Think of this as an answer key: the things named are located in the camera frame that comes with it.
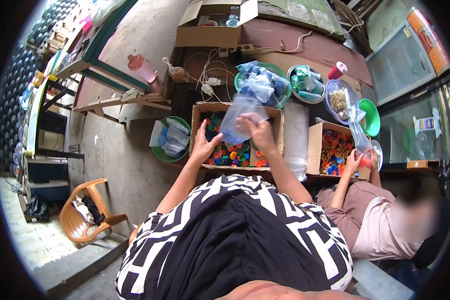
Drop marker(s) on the wooden bench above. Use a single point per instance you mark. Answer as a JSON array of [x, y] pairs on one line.
[[123, 102]]

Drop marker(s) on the person's right hand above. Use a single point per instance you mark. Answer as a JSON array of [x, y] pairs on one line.
[[258, 133]]

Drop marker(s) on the person's left hand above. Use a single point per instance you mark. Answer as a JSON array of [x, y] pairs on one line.
[[204, 146]]

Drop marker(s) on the bowl with beige caps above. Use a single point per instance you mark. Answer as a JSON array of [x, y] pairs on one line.
[[339, 100]]

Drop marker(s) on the person's left index finger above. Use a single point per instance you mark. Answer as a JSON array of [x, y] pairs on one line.
[[203, 127]]

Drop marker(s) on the cardboard box of bottle caps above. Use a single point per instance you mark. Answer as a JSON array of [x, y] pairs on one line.
[[270, 123]]

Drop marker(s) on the green basin with plastic bags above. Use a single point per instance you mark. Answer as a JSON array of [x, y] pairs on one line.
[[170, 139]]

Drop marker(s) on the white power strip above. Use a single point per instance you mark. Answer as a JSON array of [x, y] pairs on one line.
[[236, 50]]

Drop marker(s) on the person's right fingers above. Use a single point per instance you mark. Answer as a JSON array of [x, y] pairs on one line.
[[247, 122]]

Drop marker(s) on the metal bowl with green caps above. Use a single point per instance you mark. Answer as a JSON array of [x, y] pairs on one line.
[[305, 83]]

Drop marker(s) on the green framed table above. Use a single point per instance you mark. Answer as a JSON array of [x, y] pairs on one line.
[[97, 45]]

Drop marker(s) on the clear plastic bag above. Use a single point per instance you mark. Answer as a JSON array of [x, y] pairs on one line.
[[240, 120]]

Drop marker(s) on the glass door fridge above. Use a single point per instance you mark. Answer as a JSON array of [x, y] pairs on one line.
[[412, 93]]

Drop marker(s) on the person's left thumb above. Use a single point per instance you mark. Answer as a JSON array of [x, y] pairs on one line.
[[215, 138]]

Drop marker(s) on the small cardboard box of caps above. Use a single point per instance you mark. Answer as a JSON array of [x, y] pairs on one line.
[[315, 150]]

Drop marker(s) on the empty green plastic bowl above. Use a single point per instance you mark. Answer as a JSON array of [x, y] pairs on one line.
[[371, 116]]

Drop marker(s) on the large open cardboard box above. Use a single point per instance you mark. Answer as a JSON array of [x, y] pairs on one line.
[[208, 30]]

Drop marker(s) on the green basin with blue caps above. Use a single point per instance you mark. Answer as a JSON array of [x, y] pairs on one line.
[[263, 83]]

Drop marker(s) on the stack of clear plastic bags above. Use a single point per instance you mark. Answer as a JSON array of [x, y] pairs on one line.
[[296, 138]]

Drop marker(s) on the small bag of snacks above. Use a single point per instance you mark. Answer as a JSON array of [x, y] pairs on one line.
[[177, 72]]

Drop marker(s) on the pink drinking bottle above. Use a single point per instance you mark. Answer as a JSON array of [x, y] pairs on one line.
[[143, 68]]

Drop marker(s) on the orange plastic chair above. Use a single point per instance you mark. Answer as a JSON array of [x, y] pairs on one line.
[[84, 212]]

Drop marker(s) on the person's body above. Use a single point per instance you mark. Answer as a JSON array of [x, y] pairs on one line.
[[232, 240]]

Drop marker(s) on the pile of mixed bottle caps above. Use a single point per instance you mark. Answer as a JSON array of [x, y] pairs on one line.
[[230, 153]]

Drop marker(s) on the pink cup with white lid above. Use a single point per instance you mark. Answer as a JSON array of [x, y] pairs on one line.
[[336, 70]]

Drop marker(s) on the shelf with dark bottles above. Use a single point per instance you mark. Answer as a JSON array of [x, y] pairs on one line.
[[26, 93]]

